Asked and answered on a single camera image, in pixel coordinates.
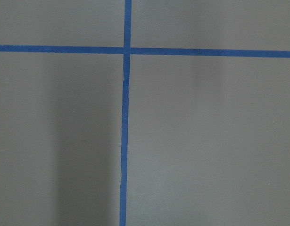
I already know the brown paper table cover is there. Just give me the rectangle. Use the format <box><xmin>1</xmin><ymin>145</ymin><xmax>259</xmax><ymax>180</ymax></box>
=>
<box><xmin>0</xmin><ymin>0</ymin><xmax>290</xmax><ymax>226</ymax></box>

